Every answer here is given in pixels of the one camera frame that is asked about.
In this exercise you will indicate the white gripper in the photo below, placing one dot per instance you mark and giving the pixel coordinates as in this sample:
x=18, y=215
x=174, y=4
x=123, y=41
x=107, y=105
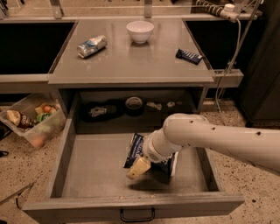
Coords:
x=150, y=150

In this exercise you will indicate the blue kettle chip bag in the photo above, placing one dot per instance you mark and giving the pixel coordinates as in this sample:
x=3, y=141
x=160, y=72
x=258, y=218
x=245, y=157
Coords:
x=167, y=167

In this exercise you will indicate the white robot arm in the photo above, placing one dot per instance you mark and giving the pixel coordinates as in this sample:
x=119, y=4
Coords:
x=259, y=147

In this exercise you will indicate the open grey top drawer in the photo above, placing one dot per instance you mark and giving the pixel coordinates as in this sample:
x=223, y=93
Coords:
x=89, y=183

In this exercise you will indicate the black chip bag on shelf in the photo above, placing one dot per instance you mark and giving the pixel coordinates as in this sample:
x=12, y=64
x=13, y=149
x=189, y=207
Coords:
x=101, y=111

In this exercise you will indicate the grey counter cabinet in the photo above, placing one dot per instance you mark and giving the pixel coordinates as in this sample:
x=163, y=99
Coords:
x=125, y=64

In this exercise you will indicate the brown snack bag in bin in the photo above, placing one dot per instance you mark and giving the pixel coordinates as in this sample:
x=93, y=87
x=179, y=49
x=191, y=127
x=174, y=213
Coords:
x=19, y=119

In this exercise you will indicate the black tape roll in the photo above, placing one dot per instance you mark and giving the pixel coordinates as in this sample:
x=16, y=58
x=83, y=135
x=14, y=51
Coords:
x=134, y=106

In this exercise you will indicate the crumpled wrapper on shelf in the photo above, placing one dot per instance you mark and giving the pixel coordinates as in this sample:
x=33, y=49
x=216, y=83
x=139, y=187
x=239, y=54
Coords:
x=152, y=104

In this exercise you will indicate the small crumpled foil piece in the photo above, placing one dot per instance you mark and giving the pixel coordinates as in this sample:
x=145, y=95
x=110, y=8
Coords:
x=171, y=104

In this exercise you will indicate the clear plastic snack bin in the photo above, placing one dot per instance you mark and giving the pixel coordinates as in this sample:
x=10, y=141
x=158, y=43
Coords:
x=46, y=113

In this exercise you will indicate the dark blue snack bar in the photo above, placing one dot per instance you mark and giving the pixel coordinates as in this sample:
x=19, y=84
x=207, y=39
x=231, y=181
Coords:
x=189, y=56

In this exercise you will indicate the crushed silver blue can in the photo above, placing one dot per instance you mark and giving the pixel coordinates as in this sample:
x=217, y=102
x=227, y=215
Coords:
x=91, y=46

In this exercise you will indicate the white ceramic bowl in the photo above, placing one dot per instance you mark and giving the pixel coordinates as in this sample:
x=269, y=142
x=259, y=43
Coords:
x=140, y=31

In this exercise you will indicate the black drawer handle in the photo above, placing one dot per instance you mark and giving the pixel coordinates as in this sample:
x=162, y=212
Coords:
x=142, y=215

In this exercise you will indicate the white coiled hose fitting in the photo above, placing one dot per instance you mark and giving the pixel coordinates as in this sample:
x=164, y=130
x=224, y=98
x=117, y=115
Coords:
x=226, y=12

